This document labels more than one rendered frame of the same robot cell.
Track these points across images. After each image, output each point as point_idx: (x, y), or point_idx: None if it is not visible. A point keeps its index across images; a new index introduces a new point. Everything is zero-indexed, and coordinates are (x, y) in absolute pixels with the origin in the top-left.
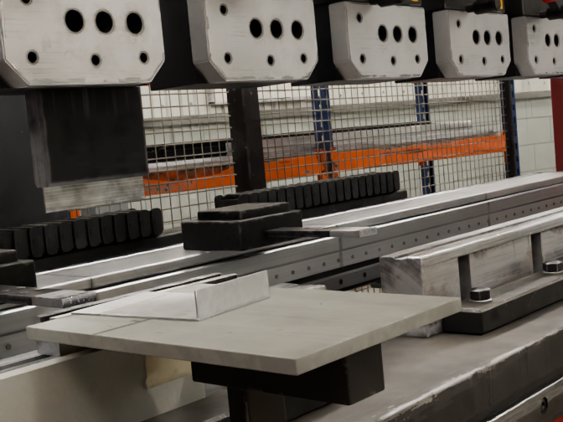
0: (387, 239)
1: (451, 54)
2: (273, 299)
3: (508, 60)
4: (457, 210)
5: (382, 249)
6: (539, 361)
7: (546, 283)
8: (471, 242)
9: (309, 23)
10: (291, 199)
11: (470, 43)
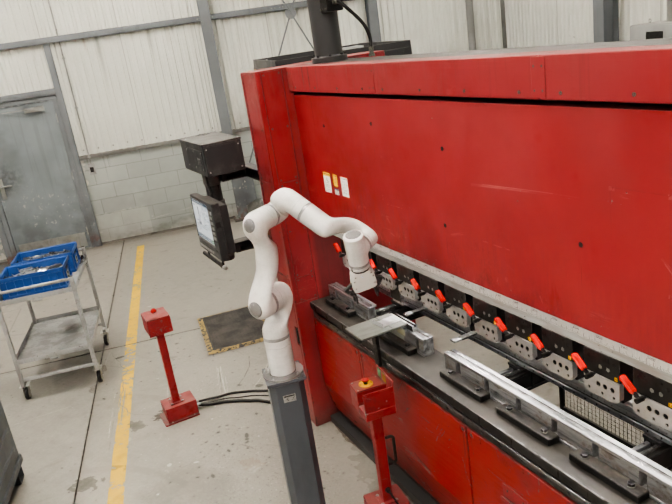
0: (533, 362)
1: (446, 313)
2: (381, 328)
3: (466, 324)
4: None
5: (531, 364)
6: (429, 386)
7: (462, 385)
8: (459, 361)
9: (413, 291)
10: None
11: (452, 313)
